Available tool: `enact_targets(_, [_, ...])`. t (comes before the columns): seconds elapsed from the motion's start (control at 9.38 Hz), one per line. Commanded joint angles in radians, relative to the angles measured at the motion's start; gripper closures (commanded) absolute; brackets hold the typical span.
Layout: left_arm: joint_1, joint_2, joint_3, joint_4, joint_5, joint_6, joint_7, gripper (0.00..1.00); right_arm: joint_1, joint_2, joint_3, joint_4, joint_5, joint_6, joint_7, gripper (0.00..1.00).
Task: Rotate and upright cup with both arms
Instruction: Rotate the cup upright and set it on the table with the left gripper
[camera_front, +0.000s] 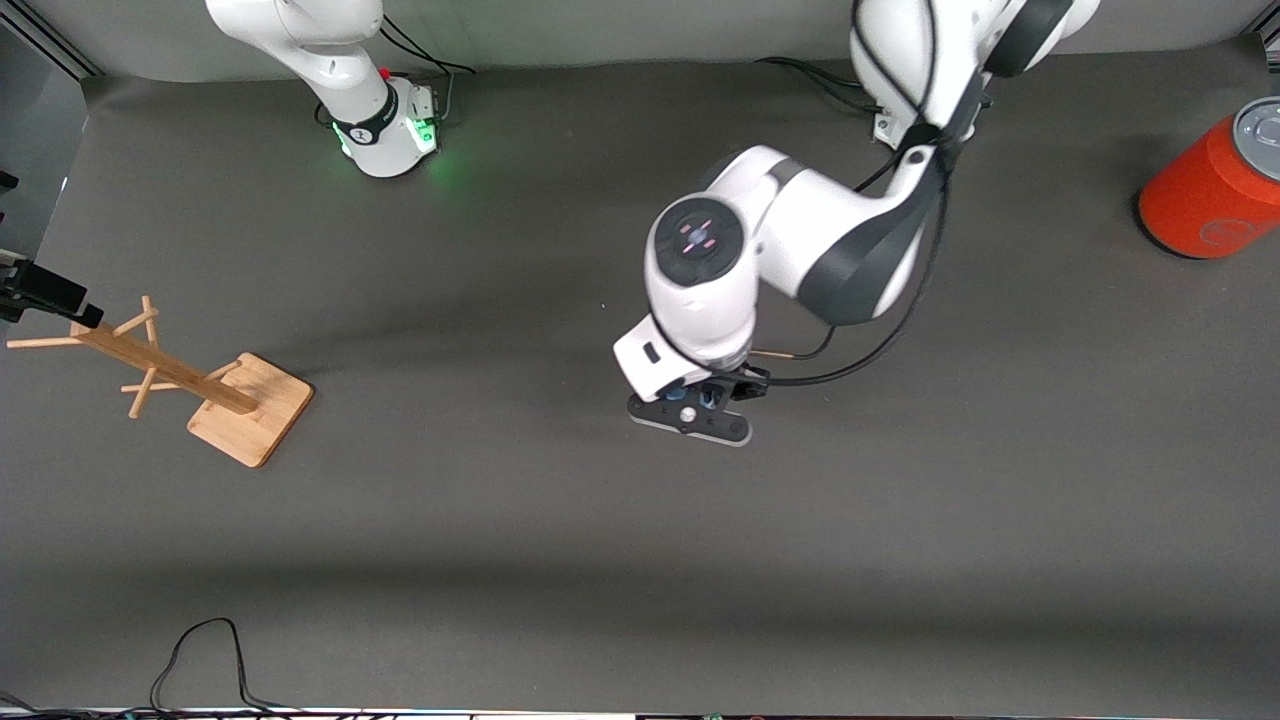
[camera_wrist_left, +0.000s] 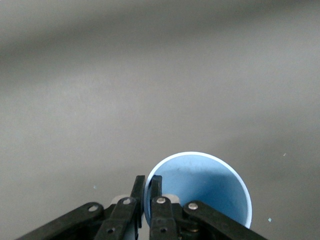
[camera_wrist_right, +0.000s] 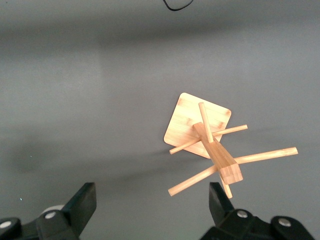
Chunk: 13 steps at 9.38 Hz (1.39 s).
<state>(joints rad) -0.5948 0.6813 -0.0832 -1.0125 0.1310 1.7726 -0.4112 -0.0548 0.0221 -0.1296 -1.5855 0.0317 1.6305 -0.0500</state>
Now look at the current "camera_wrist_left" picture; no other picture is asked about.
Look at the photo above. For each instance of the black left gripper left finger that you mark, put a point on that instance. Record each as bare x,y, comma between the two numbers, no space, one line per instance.
117,220

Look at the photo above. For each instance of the light blue cup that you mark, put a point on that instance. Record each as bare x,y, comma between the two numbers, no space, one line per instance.
205,180

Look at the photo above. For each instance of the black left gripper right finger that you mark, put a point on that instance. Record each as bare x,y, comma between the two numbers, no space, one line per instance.
162,220

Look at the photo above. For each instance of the dark grey table cloth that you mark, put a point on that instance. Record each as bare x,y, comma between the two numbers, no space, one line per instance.
160,87

